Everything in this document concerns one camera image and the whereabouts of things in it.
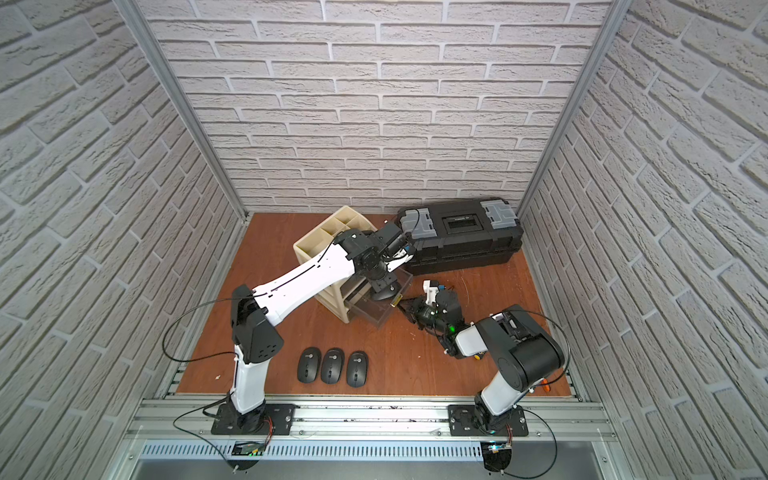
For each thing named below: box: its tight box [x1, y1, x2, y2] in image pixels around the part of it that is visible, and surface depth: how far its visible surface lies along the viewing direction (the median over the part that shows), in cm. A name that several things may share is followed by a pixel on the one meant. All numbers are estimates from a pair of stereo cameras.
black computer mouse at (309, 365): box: [297, 347, 322, 385], surface depth 83 cm
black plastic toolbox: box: [397, 198, 524, 277], surface depth 96 cm
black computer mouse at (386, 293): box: [372, 283, 400, 301], surface depth 87 cm
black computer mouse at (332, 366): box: [320, 348, 345, 385], surface depth 83 cm
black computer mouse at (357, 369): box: [346, 351, 369, 389], surface depth 82 cm
